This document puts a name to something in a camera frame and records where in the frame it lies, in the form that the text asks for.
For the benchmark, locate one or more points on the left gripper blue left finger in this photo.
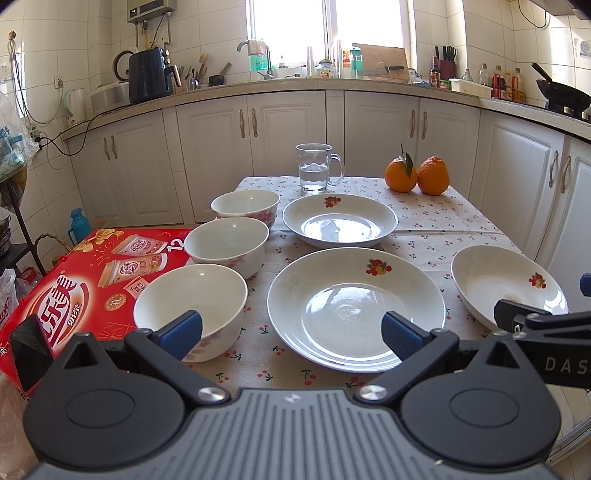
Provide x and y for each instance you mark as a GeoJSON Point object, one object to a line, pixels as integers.
{"type": "Point", "coordinates": [161, 352]}

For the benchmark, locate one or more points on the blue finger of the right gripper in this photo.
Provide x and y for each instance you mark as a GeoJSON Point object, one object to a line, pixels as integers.
{"type": "Point", "coordinates": [532, 326]}
{"type": "Point", "coordinates": [585, 285]}

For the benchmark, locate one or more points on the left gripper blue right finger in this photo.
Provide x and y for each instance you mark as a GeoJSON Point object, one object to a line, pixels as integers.
{"type": "Point", "coordinates": [423, 354]}

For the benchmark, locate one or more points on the white fruit plate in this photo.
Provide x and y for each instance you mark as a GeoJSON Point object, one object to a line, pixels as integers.
{"type": "Point", "coordinates": [485, 275]}
{"type": "Point", "coordinates": [340, 220]}

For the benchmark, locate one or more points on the large white plate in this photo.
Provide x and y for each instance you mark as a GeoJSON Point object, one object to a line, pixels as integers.
{"type": "Point", "coordinates": [328, 306]}

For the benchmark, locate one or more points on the white floral bowl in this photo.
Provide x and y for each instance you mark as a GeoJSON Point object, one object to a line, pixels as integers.
{"type": "Point", "coordinates": [238, 243]}
{"type": "Point", "coordinates": [253, 203]}

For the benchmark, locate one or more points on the kitchen faucet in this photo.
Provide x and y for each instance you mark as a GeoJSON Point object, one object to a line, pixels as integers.
{"type": "Point", "coordinates": [259, 57]}

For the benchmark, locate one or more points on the red printed carton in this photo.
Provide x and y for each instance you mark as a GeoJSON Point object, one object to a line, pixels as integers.
{"type": "Point", "coordinates": [93, 288]}

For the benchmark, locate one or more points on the cherry print tablecloth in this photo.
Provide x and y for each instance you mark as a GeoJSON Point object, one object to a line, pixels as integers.
{"type": "Point", "coordinates": [431, 230]}

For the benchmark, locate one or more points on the blue thermos flask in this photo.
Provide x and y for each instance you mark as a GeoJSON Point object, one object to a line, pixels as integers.
{"type": "Point", "coordinates": [80, 227]}

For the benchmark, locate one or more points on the bumpy orange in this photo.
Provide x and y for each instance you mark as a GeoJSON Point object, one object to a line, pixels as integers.
{"type": "Point", "coordinates": [433, 176]}

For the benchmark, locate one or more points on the orange with leaf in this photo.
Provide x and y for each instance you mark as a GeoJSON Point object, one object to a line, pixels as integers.
{"type": "Point", "coordinates": [401, 175]}

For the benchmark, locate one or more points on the white base cabinets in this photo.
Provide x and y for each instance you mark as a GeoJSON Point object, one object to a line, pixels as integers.
{"type": "Point", "coordinates": [526, 169]}

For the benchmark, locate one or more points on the black storage rack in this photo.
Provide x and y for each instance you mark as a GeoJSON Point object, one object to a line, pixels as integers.
{"type": "Point", "coordinates": [17, 251]}

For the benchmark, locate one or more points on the black wok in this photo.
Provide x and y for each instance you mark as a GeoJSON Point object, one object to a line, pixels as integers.
{"type": "Point", "coordinates": [558, 94]}

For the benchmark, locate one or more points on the glass water mug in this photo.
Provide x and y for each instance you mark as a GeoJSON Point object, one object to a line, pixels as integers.
{"type": "Point", "coordinates": [314, 167]}

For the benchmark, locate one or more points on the white tray on counter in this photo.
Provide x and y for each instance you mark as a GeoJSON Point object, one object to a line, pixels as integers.
{"type": "Point", "coordinates": [471, 88]}

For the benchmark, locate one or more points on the plastic bag of goods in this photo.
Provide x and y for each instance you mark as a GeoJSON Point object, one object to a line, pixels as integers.
{"type": "Point", "coordinates": [17, 148]}

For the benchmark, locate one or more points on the knife block with knives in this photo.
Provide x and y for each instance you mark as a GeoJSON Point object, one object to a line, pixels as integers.
{"type": "Point", "coordinates": [446, 59]}

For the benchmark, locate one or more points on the white electric kettle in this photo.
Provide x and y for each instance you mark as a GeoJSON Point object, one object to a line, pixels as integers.
{"type": "Point", "coordinates": [74, 107]}

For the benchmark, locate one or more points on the black air fryer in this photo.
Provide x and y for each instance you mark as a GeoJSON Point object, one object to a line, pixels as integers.
{"type": "Point", "coordinates": [151, 75]}

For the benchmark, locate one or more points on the wooden cutting board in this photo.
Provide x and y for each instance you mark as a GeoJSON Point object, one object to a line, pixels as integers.
{"type": "Point", "coordinates": [384, 63]}

